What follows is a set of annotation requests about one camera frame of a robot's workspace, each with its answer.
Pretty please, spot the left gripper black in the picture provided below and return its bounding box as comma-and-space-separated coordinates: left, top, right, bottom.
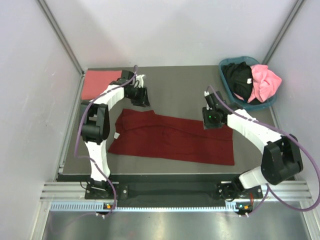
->
126, 85, 151, 108

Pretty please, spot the dark red t-shirt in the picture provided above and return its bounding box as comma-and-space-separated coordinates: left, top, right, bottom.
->
108, 109, 235, 166

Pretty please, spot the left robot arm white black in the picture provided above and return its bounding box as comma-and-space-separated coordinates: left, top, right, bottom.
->
76, 67, 150, 199

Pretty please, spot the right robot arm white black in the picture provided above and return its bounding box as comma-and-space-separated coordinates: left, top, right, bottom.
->
202, 91, 304, 202

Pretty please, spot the folded coral red t-shirt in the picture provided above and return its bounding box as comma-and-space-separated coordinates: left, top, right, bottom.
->
81, 70, 122, 100

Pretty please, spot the black t-shirt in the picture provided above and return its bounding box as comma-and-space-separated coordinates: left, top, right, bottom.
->
221, 61, 261, 106

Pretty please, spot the pink t-shirt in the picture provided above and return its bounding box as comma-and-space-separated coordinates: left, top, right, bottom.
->
247, 64, 282, 103

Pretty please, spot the teal plastic basket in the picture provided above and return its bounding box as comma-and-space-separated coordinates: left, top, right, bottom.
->
218, 56, 277, 111

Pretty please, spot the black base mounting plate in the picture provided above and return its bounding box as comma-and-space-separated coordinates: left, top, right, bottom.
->
84, 181, 263, 208

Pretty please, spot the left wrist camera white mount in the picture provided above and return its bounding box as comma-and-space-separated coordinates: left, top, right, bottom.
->
134, 74, 146, 88

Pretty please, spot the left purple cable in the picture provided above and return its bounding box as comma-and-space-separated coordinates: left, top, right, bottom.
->
74, 64, 139, 216

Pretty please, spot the purple cable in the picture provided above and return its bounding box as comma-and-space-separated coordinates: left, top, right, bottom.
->
206, 84, 320, 216
74, 64, 139, 216

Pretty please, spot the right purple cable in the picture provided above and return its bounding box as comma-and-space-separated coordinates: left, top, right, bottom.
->
206, 84, 320, 216

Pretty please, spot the grey slotted cable duct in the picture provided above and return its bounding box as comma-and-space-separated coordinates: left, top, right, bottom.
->
50, 201, 252, 213

